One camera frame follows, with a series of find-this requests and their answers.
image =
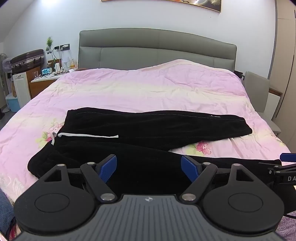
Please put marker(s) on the purple fluffy rug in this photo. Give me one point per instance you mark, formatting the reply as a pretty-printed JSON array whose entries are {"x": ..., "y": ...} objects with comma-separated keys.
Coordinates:
[{"x": 288, "y": 228}]

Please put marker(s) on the grey padded headboard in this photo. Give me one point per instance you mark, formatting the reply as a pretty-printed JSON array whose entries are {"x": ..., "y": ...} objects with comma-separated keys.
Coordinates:
[{"x": 157, "y": 48}]

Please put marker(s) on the drinking glass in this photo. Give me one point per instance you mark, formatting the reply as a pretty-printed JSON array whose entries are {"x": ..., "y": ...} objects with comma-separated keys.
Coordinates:
[{"x": 35, "y": 74}]

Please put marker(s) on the wooden nightstand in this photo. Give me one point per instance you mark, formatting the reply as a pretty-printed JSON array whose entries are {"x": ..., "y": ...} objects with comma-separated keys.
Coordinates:
[{"x": 39, "y": 84}]

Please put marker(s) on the light blue bin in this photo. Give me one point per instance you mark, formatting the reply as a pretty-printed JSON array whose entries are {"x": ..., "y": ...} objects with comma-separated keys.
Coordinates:
[{"x": 11, "y": 102}]

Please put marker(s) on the beige wardrobe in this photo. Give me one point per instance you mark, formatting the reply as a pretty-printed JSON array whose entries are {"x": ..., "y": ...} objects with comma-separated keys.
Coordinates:
[{"x": 285, "y": 58}]

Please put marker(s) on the grey chair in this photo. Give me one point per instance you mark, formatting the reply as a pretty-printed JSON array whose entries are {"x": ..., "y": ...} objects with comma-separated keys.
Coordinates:
[{"x": 257, "y": 92}]

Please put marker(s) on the white cabinet door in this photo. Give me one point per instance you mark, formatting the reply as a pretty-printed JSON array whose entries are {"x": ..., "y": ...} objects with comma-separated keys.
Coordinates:
[{"x": 21, "y": 89}]

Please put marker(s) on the framed wall picture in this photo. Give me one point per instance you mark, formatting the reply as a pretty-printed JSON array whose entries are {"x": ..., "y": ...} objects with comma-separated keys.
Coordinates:
[{"x": 161, "y": 3}]

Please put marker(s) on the white table lamp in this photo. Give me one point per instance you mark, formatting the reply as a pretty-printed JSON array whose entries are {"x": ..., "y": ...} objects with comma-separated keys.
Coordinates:
[{"x": 66, "y": 60}]

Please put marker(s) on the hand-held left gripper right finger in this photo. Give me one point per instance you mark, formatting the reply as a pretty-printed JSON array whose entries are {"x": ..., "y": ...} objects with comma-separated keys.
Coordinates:
[{"x": 188, "y": 168}]

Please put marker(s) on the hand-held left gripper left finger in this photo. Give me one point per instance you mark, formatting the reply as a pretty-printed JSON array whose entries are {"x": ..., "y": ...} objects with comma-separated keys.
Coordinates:
[{"x": 108, "y": 168}]

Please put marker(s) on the small potted plant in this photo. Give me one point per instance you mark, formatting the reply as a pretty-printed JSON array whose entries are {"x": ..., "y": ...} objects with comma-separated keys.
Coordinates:
[{"x": 49, "y": 44}]

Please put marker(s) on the blue cloth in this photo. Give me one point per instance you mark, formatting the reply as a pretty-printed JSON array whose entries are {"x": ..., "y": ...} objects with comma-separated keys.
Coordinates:
[{"x": 5, "y": 212}]

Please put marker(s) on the pink floral blanket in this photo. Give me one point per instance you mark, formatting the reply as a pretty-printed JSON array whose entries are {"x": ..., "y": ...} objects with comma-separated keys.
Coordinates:
[{"x": 148, "y": 90}]

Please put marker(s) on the brown suitcase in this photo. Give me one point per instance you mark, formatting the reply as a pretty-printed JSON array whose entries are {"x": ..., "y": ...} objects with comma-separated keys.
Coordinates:
[{"x": 26, "y": 59}]

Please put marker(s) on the wall power outlet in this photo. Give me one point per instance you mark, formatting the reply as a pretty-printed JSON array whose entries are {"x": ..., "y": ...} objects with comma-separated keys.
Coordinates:
[{"x": 61, "y": 47}]

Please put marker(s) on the black pants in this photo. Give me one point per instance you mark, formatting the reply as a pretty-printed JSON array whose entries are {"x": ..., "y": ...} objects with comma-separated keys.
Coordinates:
[{"x": 143, "y": 139}]

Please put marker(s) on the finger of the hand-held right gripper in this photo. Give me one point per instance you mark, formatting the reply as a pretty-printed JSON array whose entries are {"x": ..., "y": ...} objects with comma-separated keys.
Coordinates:
[{"x": 288, "y": 157}]

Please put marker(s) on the standing fan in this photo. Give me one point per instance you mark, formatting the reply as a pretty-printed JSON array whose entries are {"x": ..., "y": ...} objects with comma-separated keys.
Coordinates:
[{"x": 5, "y": 67}]

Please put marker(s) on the small blue device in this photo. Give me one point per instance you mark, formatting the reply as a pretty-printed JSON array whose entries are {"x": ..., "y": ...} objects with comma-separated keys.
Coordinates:
[{"x": 47, "y": 71}]

